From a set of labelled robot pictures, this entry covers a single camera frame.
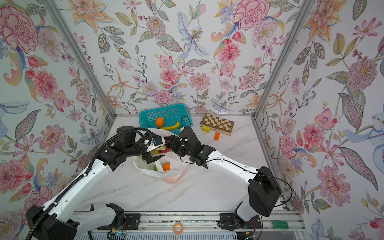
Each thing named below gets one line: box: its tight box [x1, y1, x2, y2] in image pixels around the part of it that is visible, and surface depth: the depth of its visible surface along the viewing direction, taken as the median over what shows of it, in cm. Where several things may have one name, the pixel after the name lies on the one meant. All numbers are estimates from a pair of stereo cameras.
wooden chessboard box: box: [200, 114, 235, 136], surface depth 116 cm
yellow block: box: [201, 125, 211, 133], surface depth 112 cm
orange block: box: [213, 132, 221, 141], surface depth 109 cm
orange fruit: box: [156, 117, 165, 128], surface depth 112 cm
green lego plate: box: [272, 221, 290, 229], surface depth 73 cm
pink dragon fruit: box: [158, 147, 172, 154], surface depth 76 cm
